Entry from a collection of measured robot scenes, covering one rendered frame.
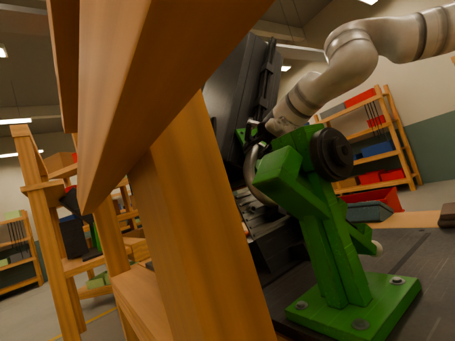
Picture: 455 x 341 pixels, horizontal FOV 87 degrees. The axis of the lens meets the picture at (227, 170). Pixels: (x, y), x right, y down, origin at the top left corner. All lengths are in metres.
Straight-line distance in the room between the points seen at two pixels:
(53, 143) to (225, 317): 9.74
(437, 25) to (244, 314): 0.47
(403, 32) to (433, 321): 0.39
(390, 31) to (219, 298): 0.46
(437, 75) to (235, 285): 6.00
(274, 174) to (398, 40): 0.29
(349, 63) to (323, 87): 0.06
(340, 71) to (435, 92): 5.73
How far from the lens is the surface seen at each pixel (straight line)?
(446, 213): 0.70
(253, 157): 0.63
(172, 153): 0.28
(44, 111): 8.07
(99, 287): 4.32
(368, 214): 0.81
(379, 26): 0.50
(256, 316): 0.34
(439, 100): 6.14
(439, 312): 0.42
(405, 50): 0.48
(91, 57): 0.22
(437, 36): 0.49
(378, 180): 6.05
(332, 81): 0.46
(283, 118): 0.52
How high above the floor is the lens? 1.12
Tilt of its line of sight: 4 degrees up
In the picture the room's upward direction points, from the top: 17 degrees counter-clockwise
